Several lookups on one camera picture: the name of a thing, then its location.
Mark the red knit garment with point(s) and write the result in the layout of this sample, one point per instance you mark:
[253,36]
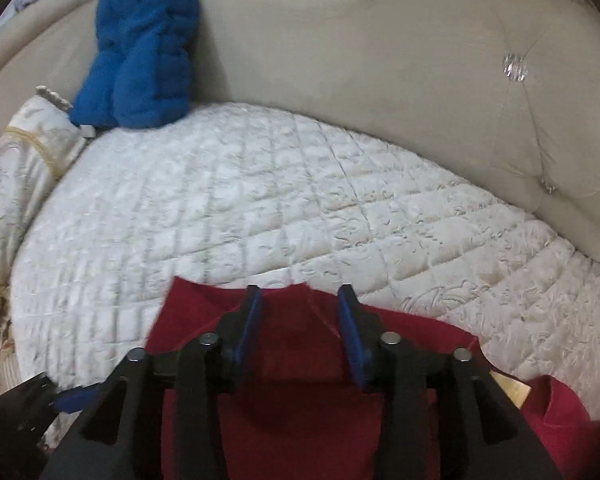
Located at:
[300,410]

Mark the white quilted bedspread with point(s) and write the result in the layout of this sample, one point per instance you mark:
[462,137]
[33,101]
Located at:
[230,185]

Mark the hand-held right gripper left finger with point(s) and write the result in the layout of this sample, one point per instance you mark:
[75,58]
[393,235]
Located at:
[246,332]

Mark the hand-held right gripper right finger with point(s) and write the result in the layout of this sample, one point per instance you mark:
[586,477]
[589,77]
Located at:
[351,332]

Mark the cream pillow yellow piping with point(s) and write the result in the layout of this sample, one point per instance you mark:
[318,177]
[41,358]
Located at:
[15,185]

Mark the blue fleece garment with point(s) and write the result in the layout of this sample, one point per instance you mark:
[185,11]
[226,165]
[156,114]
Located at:
[140,45]

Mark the beige tufted headboard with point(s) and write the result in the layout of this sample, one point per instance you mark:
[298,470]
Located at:
[380,60]

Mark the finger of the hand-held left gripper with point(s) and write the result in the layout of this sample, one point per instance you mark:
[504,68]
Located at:
[77,399]

